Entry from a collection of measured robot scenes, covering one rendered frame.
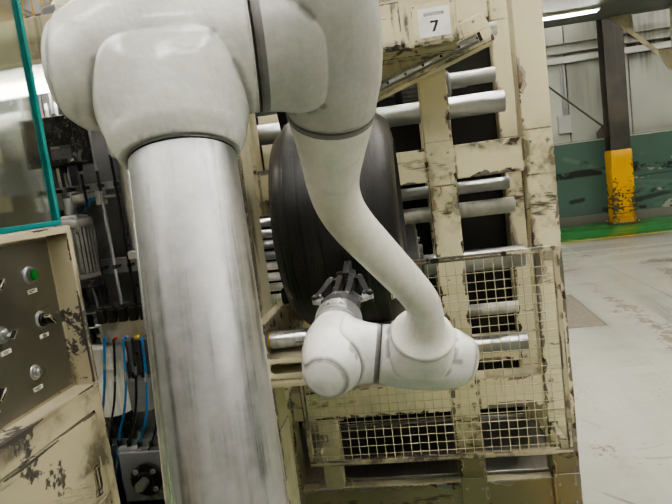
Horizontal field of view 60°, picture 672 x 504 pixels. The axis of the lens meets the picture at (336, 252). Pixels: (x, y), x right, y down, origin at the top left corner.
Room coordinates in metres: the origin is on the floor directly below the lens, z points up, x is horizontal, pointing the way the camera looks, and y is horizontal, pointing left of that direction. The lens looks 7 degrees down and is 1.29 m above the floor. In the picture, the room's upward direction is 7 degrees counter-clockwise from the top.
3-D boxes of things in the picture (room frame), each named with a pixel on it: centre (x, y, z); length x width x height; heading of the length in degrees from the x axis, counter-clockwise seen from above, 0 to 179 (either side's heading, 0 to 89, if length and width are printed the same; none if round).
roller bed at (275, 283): (2.01, 0.18, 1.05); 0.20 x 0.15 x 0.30; 81
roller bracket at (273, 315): (1.63, 0.20, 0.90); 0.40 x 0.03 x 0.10; 171
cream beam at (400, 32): (1.87, -0.15, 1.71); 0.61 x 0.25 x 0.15; 81
